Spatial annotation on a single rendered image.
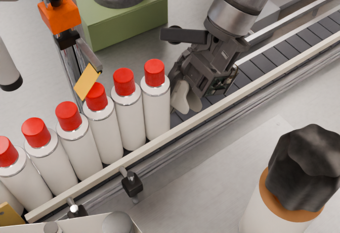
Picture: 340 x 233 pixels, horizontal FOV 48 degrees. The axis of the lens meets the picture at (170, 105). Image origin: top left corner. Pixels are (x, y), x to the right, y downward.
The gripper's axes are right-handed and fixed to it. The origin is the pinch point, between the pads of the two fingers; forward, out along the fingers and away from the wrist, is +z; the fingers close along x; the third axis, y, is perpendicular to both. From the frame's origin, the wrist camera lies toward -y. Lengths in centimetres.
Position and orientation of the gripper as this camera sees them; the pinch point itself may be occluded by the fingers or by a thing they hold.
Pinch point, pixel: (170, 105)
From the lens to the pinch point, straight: 74.7
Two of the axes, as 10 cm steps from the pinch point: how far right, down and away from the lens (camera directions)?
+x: 7.1, -1.1, 6.9
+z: -4.1, 7.4, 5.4
